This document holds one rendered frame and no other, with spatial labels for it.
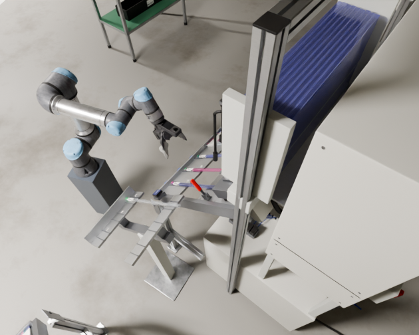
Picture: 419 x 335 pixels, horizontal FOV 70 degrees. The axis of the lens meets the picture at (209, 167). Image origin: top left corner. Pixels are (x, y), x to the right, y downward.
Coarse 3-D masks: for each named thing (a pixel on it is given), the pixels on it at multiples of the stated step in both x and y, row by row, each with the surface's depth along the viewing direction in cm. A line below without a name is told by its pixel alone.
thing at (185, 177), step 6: (204, 150) 175; (210, 150) 169; (192, 162) 171; (198, 162) 165; (204, 162) 160; (210, 162) 157; (180, 174) 167; (186, 174) 162; (192, 174) 157; (198, 174) 153; (174, 180) 165; (180, 180) 160; (186, 180) 155; (168, 186) 164; (174, 186) 158; (180, 186) 153; (168, 192) 157; (174, 192) 152; (180, 192) 148
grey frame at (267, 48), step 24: (264, 24) 42; (288, 24) 42; (264, 48) 44; (264, 72) 47; (264, 96) 51; (264, 120) 57; (240, 168) 73; (240, 192) 83; (240, 216) 95; (240, 240) 111
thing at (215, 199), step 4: (220, 176) 135; (216, 180) 134; (212, 184) 134; (208, 192) 130; (212, 192) 128; (200, 196) 131; (212, 196) 125; (216, 196) 123; (212, 200) 122; (216, 200) 120; (220, 200) 118; (224, 200) 116; (232, 204) 111
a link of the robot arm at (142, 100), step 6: (138, 90) 136; (144, 90) 134; (138, 96) 134; (144, 96) 134; (150, 96) 136; (138, 102) 136; (144, 102) 135; (150, 102) 136; (156, 102) 140; (138, 108) 140; (144, 108) 138; (150, 108) 138; (156, 108) 139
